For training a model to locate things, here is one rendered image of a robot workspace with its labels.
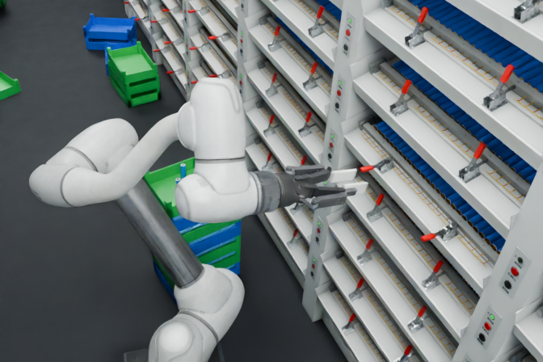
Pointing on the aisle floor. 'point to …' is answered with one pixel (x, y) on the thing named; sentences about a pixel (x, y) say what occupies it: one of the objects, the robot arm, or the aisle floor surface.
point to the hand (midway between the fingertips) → (348, 182)
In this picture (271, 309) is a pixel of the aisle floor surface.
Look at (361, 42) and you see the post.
